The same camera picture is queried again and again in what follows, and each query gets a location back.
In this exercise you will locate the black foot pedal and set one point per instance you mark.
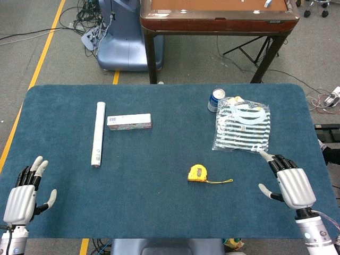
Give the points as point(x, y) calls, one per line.
point(328, 131)

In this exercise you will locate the yellow green toy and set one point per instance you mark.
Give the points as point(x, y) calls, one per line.
point(233, 243)

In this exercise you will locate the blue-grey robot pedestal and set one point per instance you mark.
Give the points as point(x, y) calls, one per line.
point(122, 45)

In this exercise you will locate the yellow tape measure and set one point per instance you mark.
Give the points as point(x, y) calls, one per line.
point(197, 173)

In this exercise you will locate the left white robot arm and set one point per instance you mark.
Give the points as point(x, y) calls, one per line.
point(17, 241)

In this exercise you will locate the black office chair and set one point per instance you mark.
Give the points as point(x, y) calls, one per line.
point(316, 5)

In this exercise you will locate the blue drink can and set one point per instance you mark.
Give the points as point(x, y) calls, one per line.
point(213, 102)

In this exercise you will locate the floral tissue box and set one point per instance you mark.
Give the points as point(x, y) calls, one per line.
point(130, 120)

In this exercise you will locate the single blue mahjong tile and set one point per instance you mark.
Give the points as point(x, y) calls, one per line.
point(268, 2)

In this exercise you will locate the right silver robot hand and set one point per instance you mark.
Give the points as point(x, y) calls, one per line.
point(296, 187)

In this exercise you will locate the grey-blue robot torso base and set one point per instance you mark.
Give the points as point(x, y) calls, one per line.
point(164, 247)

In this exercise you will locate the white power strip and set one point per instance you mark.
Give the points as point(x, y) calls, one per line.
point(89, 40)

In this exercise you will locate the brown mahjong table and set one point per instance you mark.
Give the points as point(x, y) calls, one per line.
point(220, 24)

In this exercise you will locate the white paper roll tube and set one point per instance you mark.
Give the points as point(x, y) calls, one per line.
point(98, 132)

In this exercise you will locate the blue felt table mat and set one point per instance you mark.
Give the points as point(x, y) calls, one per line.
point(159, 207)

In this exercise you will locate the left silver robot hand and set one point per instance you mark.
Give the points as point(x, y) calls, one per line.
point(20, 202)

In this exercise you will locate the striped shirt in plastic bag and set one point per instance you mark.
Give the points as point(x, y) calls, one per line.
point(241, 130)

